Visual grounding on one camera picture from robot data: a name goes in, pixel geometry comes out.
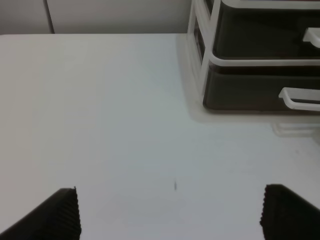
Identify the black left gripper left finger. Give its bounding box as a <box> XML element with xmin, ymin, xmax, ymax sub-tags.
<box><xmin>0</xmin><ymin>187</ymin><xmax>82</xmax><ymax>240</ymax></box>

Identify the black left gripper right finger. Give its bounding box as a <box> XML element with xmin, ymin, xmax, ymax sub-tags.
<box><xmin>259</xmin><ymin>184</ymin><xmax>320</xmax><ymax>240</ymax></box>

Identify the dark bottom drawer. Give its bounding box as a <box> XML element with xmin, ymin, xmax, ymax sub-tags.
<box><xmin>203</xmin><ymin>65</ymin><xmax>320</xmax><ymax>112</ymax></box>

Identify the dark drawer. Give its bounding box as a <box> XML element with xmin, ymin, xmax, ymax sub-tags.
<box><xmin>203</xmin><ymin>65</ymin><xmax>320</xmax><ymax>112</ymax></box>
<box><xmin>192</xmin><ymin>0</ymin><xmax>320</xmax><ymax>60</ymax></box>

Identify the dark middle drawer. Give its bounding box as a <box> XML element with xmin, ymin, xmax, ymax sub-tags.
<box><xmin>192</xmin><ymin>0</ymin><xmax>320</xmax><ymax>60</ymax></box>

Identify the white plastic drawer cabinet frame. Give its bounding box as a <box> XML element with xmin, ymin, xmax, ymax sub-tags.
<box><xmin>186</xmin><ymin>0</ymin><xmax>320</xmax><ymax>97</ymax></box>

